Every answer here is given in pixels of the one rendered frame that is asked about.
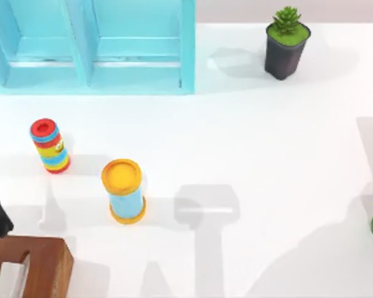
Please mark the blue can with yellow lid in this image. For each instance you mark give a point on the blue can with yellow lid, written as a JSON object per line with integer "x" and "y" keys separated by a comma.
{"x": 124, "y": 192}

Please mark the light blue rack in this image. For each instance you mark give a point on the light blue rack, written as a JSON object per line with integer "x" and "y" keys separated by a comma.
{"x": 136, "y": 46}

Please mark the green plant in dark pot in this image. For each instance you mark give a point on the green plant in dark pot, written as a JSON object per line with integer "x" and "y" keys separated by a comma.
{"x": 284, "y": 56}

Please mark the stack of coloured rings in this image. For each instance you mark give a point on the stack of coloured rings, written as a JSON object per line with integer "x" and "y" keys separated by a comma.
{"x": 51, "y": 149}

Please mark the brown wooden tissue box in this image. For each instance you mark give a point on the brown wooden tissue box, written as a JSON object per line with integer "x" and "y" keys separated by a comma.
{"x": 46, "y": 264}

